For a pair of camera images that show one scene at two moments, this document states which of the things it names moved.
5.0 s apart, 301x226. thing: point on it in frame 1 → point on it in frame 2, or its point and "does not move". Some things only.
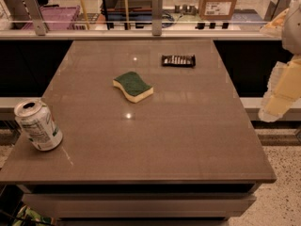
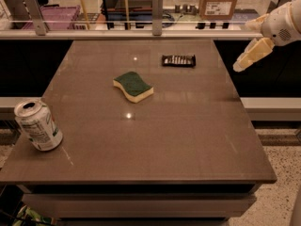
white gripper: x=293 y=27 → x=278 y=24
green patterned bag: x=27 y=213 does not move
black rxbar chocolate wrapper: x=178 y=60 does not move
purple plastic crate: x=56 y=18 does not move
